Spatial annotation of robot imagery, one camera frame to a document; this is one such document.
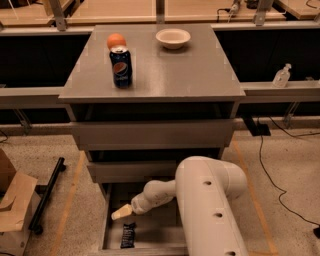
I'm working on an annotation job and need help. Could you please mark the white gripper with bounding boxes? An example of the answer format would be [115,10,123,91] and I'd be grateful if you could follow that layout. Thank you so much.
[111,193,154,220]

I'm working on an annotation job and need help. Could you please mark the dark blue rxbar wrapper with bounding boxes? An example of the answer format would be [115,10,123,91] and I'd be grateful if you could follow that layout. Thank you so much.
[120,223,136,249]

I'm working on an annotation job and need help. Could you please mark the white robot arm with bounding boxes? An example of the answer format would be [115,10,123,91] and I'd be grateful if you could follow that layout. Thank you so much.
[111,156,249,256]

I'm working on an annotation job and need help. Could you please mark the grey open bottom drawer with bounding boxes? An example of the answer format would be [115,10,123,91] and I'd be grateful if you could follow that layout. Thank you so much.
[90,182,188,256]

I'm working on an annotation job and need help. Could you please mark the grey middle drawer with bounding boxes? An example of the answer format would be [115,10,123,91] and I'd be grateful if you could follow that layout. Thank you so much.
[87,161,178,183]

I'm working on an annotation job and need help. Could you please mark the grey top drawer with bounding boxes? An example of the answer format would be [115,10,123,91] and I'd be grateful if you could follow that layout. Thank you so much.
[71,119,233,151]

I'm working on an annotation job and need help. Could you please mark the grey drawer cabinet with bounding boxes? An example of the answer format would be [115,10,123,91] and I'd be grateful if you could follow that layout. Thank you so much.
[59,24,248,256]

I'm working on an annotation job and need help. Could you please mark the black metal bar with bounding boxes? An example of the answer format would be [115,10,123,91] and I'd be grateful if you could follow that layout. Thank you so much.
[29,157,66,235]

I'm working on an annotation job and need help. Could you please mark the brown cardboard box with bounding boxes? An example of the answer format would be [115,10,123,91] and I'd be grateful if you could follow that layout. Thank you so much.
[0,149,39,256]

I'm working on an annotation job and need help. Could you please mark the blue pepsi can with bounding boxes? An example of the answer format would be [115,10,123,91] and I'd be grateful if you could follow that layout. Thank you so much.
[109,45,133,88]

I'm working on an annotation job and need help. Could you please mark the orange fruit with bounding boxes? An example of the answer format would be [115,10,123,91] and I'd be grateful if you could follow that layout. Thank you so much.
[107,33,127,50]

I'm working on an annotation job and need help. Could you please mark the white bowl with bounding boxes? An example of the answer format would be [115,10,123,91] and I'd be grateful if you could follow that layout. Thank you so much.
[156,29,191,50]

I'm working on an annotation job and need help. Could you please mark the clear sanitizer bottle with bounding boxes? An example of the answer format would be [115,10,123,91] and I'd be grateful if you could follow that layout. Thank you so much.
[272,63,292,88]

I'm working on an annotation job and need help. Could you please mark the black floor cable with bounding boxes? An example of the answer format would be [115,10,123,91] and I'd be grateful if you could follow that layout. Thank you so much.
[256,116,320,240]

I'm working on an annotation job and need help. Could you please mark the grey metal rail frame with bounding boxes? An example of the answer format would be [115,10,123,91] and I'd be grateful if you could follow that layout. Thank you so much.
[1,24,320,108]

